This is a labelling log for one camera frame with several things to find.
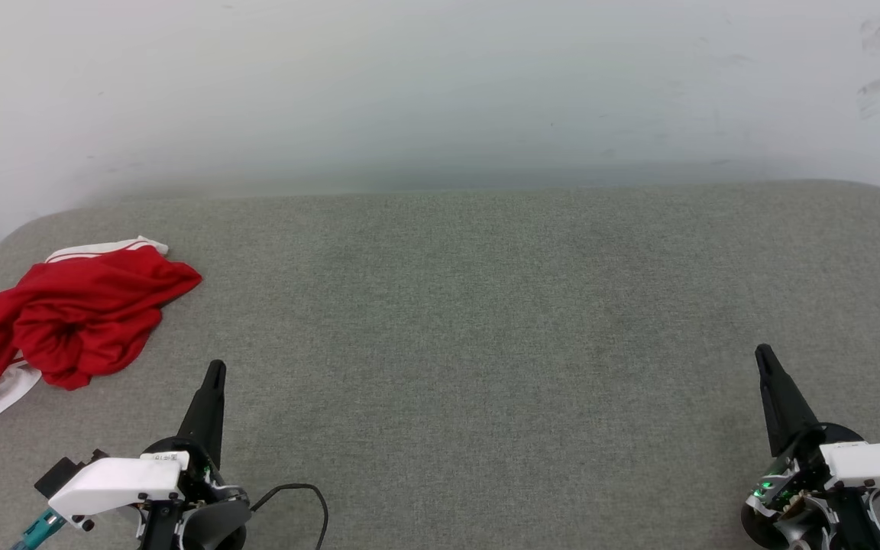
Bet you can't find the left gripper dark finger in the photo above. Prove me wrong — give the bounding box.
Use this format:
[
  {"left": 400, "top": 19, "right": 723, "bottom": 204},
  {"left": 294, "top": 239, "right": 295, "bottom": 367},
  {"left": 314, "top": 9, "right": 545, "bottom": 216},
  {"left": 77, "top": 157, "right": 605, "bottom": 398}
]
[{"left": 176, "top": 359, "right": 228, "bottom": 469}]

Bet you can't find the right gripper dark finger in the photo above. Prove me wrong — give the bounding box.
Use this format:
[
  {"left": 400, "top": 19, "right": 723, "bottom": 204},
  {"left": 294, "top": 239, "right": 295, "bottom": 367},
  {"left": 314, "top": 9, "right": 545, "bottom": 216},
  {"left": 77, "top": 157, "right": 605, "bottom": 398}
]
[{"left": 754, "top": 343, "right": 823, "bottom": 460}]

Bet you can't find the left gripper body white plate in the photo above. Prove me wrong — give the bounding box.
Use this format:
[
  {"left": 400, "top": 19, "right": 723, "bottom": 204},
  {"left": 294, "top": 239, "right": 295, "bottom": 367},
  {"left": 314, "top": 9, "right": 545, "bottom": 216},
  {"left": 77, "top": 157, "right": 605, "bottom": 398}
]
[{"left": 49, "top": 435, "right": 251, "bottom": 537}]

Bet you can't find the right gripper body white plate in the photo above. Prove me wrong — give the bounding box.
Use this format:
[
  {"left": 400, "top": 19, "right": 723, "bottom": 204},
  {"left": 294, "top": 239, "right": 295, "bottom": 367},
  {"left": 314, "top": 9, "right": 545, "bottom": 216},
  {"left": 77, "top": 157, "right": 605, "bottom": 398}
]
[{"left": 746, "top": 422, "right": 880, "bottom": 522}]

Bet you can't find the red and white shirt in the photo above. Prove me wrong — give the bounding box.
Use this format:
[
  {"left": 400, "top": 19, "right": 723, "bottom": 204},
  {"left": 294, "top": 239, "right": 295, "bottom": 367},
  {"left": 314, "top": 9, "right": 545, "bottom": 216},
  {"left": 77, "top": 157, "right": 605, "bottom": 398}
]
[{"left": 0, "top": 235, "right": 203, "bottom": 425}]

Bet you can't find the teal cable connector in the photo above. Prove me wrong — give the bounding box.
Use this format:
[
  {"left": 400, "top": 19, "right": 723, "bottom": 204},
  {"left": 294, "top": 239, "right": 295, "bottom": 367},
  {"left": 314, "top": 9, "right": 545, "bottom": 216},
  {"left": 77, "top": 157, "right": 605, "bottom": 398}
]
[{"left": 11, "top": 507, "right": 68, "bottom": 550}]

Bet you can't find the thin black cable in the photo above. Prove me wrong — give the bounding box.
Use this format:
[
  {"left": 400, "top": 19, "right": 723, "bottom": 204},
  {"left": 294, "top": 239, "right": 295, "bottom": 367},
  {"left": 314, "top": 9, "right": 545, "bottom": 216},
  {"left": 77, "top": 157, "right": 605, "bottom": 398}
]
[{"left": 249, "top": 482, "right": 331, "bottom": 550}]

